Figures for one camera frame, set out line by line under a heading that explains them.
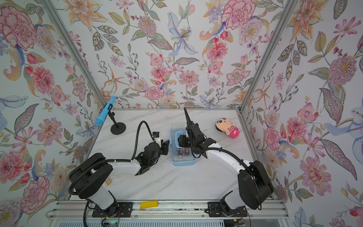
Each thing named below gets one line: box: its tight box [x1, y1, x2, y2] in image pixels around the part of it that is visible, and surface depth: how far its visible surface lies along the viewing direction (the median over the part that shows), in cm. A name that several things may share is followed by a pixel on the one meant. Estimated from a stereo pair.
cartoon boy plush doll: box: [215, 118, 241, 139], surface depth 104 cm
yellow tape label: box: [139, 200, 159, 209], surface depth 77 cm
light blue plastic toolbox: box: [169, 125, 197, 167], surface depth 88 cm
